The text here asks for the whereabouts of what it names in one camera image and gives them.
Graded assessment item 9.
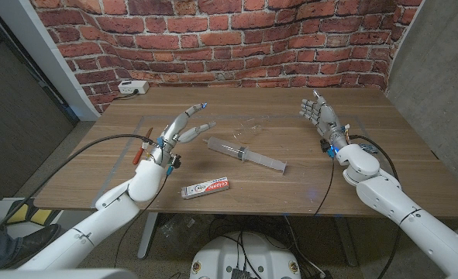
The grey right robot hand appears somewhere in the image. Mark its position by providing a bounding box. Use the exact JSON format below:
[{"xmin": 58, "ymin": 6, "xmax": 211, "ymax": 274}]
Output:
[{"xmin": 298, "ymin": 89, "xmax": 350, "ymax": 151}]

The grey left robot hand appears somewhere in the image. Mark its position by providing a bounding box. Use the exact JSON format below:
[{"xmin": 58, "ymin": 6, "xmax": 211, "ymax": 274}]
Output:
[{"xmin": 150, "ymin": 102, "xmax": 217, "ymax": 168}]

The large clear plastic syringe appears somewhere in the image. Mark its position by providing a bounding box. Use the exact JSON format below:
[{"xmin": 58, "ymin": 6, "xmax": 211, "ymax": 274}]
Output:
[{"xmin": 202, "ymin": 136, "xmax": 288, "ymax": 174}]

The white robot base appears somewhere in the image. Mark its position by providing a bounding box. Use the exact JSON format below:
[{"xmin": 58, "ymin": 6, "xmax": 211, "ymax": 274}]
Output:
[{"xmin": 189, "ymin": 231, "xmax": 302, "ymax": 279}]

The red brown pen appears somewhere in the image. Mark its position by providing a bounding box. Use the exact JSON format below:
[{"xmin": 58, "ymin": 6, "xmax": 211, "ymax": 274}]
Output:
[{"xmin": 133, "ymin": 127, "xmax": 154, "ymax": 166}]

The toothpaste box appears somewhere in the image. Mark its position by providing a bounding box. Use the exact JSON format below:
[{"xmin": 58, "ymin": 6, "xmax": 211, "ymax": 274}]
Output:
[{"xmin": 180, "ymin": 177, "xmax": 230, "ymax": 200}]

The white power strip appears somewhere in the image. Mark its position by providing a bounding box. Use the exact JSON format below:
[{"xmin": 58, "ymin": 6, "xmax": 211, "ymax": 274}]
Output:
[{"xmin": 117, "ymin": 80, "xmax": 150, "ymax": 95}]

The clear plastic film piece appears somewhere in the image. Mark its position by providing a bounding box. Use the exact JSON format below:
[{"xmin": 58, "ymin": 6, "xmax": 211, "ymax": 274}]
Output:
[{"xmin": 231, "ymin": 118, "xmax": 263, "ymax": 140}]

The clear plastic bag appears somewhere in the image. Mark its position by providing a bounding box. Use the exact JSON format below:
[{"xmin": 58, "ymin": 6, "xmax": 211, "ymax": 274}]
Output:
[{"xmin": 158, "ymin": 215, "xmax": 210, "ymax": 257}]

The grey table leg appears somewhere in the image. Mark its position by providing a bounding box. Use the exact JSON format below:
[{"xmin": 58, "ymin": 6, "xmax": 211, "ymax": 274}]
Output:
[
  {"xmin": 332, "ymin": 216, "xmax": 358, "ymax": 267},
  {"xmin": 136, "ymin": 212, "xmax": 159, "ymax": 260}
]

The red brick printed backdrop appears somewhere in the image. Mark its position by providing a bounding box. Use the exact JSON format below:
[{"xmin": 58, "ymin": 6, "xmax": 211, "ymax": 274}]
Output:
[{"xmin": 29, "ymin": 0, "xmax": 423, "ymax": 115}]

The yellow black floor pedal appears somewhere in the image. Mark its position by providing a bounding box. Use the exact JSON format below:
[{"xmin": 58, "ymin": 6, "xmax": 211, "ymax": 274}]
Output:
[{"xmin": 3, "ymin": 197, "xmax": 65, "ymax": 229}]

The dark grey door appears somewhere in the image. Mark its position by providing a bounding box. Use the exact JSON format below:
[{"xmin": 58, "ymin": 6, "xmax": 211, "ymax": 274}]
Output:
[{"xmin": 0, "ymin": 3, "xmax": 81, "ymax": 205}]

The white robot torso edge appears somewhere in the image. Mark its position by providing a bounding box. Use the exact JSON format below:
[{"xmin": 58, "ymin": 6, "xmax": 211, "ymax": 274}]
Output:
[{"xmin": 0, "ymin": 268, "xmax": 139, "ymax": 279}]

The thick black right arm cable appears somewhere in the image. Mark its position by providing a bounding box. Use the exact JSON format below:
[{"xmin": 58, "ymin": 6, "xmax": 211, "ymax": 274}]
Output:
[{"xmin": 347, "ymin": 134, "xmax": 402, "ymax": 279}]

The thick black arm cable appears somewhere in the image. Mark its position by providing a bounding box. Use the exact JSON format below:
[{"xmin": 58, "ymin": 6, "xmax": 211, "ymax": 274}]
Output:
[
  {"xmin": 347, "ymin": 134, "xmax": 402, "ymax": 279},
  {"xmin": 0, "ymin": 133, "xmax": 156, "ymax": 246}
]

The thin black left wrist cable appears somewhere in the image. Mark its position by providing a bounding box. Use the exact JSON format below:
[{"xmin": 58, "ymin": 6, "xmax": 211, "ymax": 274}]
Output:
[{"xmin": 113, "ymin": 174, "xmax": 170, "ymax": 269}]

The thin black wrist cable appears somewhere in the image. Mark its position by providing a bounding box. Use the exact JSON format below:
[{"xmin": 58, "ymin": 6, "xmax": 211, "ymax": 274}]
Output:
[
  {"xmin": 313, "ymin": 157, "xmax": 336, "ymax": 217},
  {"xmin": 113, "ymin": 174, "xmax": 170, "ymax": 269}
]

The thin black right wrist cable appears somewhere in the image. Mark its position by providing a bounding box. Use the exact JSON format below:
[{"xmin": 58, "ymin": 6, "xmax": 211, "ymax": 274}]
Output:
[{"xmin": 313, "ymin": 157, "xmax": 336, "ymax": 217}]

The black power strip cable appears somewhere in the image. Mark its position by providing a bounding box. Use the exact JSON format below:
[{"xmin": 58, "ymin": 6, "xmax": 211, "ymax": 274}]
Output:
[{"xmin": 113, "ymin": 89, "xmax": 139, "ymax": 101}]

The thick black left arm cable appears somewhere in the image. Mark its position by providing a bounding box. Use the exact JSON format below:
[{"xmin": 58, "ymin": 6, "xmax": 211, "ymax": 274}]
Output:
[{"xmin": 0, "ymin": 133, "xmax": 156, "ymax": 246}]

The grey cable under table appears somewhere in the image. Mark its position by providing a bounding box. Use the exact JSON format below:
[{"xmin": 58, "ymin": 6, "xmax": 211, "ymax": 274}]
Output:
[{"xmin": 284, "ymin": 215, "xmax": 326, "ymax": 278}]

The white door frame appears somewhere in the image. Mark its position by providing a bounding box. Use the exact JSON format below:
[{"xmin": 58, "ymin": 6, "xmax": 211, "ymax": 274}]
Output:
[{"xmin": 0, "ymin": 0, "xmax": 100, "ymax": 122}]

